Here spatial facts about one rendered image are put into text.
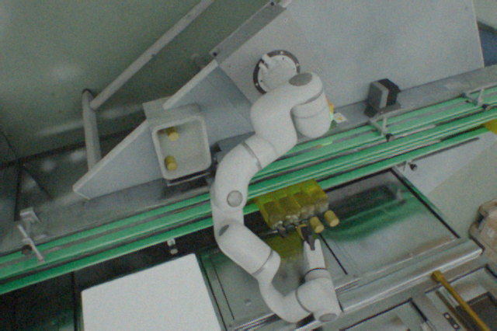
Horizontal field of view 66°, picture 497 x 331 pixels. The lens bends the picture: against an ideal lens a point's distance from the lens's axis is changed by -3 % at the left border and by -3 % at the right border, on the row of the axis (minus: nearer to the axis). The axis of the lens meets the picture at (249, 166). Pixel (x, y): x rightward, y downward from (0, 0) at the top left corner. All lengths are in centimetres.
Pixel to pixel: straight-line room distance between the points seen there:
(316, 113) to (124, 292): 87
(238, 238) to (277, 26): 62
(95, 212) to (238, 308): 59
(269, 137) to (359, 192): 82
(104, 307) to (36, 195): 75
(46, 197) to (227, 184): 117
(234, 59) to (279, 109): 33
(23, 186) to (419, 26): 184
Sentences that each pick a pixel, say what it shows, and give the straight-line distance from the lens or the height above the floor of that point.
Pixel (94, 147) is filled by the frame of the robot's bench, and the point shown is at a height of 52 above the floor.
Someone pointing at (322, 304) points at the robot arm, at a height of 145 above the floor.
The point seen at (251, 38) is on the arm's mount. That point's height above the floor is 85.
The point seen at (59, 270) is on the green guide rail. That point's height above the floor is 95.
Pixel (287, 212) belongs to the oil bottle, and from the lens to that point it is 135.
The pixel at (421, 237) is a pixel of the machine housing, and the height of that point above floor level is 124.
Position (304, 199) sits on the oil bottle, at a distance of 139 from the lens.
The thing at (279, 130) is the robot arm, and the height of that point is 119.
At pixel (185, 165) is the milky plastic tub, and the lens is 141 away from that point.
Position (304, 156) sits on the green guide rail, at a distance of 139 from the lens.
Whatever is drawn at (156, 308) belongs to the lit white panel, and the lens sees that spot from 137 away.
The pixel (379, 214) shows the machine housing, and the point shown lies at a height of 108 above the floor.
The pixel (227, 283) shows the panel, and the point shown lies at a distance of 137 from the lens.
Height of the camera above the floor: 189
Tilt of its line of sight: 46 degrees down
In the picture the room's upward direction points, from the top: 149 degrees clockwise
